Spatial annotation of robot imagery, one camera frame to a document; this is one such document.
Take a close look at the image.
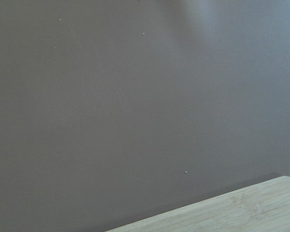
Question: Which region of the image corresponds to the wooden cutting board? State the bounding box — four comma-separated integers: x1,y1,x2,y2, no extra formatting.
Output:
114,176,290,232

